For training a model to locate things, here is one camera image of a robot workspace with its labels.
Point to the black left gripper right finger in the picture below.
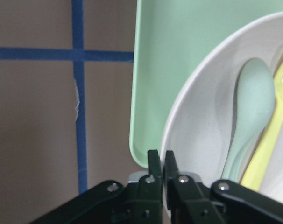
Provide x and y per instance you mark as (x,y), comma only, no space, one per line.
(185,199)

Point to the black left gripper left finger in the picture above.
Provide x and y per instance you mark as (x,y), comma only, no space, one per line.
(141,200)

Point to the yellow plastic fork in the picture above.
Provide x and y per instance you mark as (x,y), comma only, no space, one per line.
(257,166)

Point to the white round plate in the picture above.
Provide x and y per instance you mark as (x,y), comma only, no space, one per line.
(199,129)

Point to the pale green spoon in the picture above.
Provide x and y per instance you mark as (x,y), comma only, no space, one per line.
(255,104)

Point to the light green tray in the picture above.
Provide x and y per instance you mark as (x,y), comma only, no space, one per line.
(172,37)

